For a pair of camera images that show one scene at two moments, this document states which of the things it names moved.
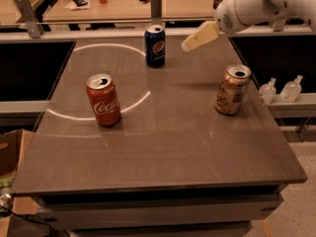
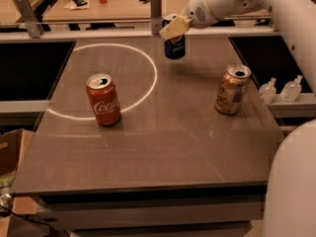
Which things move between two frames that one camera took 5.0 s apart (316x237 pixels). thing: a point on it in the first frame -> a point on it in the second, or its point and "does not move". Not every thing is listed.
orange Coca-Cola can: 105,99 does not move
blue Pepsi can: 155,45 -> 175,47
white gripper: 226,14 -> 197,13
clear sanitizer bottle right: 291,90 does not move
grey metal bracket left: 34,26 does not move
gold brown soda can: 232,89 does not move
